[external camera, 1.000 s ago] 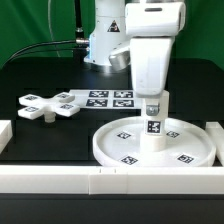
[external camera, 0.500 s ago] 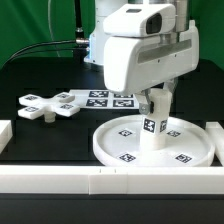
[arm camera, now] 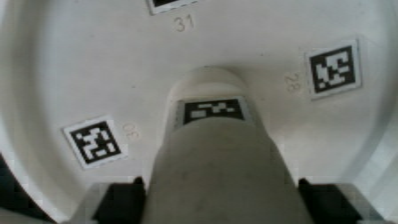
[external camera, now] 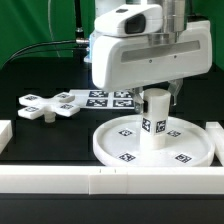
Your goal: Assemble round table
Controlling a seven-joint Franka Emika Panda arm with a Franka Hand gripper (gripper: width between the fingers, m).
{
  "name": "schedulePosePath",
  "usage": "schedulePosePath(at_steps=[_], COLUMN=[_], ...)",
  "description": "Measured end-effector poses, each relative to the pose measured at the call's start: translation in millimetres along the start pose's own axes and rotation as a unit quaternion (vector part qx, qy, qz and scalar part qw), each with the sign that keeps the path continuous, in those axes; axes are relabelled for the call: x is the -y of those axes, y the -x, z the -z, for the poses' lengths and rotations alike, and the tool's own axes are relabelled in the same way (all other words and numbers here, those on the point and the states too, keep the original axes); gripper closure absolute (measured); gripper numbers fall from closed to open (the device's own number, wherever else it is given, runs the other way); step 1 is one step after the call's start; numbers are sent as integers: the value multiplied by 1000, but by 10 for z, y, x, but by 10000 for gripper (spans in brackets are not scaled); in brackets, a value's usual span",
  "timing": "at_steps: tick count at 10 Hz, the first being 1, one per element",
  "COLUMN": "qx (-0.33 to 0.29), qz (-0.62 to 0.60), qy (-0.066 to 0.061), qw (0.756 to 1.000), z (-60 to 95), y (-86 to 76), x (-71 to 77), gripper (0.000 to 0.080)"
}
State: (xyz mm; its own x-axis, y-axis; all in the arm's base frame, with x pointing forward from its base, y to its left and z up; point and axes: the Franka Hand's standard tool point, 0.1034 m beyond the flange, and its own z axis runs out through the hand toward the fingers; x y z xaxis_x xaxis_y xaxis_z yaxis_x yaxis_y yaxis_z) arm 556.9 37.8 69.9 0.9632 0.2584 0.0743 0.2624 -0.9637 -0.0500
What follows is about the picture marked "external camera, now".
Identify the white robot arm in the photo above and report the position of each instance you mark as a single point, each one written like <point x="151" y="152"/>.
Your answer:
<point x="174" y="22"/>

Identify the white round table top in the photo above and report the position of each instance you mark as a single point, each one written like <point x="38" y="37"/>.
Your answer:
<point x="126" y="142"/>

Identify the white left fence block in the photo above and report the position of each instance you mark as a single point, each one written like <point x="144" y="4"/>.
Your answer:
<point x="5" y="133"/>

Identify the white cross-shaped table base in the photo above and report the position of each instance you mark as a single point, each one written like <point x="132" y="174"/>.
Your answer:
<point x="35" y="106"/>

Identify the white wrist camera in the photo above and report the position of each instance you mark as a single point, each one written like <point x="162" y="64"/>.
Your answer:
<point x="130" y="20"/>

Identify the white fence block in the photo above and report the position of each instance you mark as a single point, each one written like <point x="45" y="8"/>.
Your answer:
<point x="216" y="133"/>
<point x="5" y="133"/>

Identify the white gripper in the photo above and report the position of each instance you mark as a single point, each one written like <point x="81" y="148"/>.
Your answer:
<point x="124" y="63"/>

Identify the black vertical pole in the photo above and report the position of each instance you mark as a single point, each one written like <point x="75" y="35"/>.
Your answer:
<point x="79" y="29"/>

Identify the white right fence block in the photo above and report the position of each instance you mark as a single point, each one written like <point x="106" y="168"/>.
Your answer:
<point x="216" y="133"/>

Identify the white marker tag sheet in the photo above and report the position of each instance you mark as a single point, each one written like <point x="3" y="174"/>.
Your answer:
<point x="102" y="100"/>

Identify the white front fence bar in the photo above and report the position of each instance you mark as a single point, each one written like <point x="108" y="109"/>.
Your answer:
<point x="105" y="180"/>

